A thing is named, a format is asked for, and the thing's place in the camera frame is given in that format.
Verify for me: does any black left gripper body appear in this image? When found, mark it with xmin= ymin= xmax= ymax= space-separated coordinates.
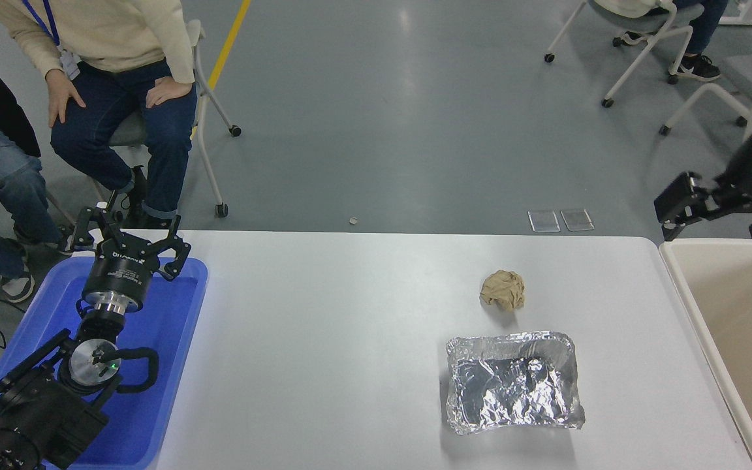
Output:
xmin=82 ymin=238 xmax=156 ymax=306

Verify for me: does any person's right hand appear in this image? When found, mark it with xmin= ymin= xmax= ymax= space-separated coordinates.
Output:
xmin=45 ymin=69 xmax=87 ymax=128

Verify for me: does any person's left hand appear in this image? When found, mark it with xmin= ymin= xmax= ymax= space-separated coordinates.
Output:
xmin=145 ymin=76 xmax=194 ymax=109

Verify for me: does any blue plastic tray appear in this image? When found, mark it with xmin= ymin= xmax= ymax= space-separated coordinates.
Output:
xmin=0 ymin=256 xmax=210 ymax=469

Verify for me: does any grey wheeled chair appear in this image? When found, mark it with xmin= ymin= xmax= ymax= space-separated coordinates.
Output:
xmin=89 ymin=18 xmax=243 ymax=218

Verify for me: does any clear floor plate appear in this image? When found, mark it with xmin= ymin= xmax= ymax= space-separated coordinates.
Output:
xmin=528 ymin=210 xmax=561 ymax=234
xmin=561 ymin=209 xmax=595 ymax=232

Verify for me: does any large pale bin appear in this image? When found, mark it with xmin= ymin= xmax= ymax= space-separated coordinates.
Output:
xmin=659 ymin=238 xmax=752 ymax=470

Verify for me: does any white ID badge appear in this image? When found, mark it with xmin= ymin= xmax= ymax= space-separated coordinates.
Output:
xmin=59 ymin=49 xmax=82 ymax=80

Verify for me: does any crumpled tan paper ball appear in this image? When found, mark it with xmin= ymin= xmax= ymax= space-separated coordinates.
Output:
xmin=479 ymin=270 xmax=526 ymax=311

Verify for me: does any crinkled foil tray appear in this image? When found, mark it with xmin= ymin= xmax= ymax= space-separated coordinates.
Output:
xmin=445 ymin=331 xmax=586 ymax=436

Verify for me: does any person wearing lanyard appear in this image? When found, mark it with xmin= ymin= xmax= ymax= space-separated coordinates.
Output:
xmin=0 ymin=0 xmax=198 ymax=229

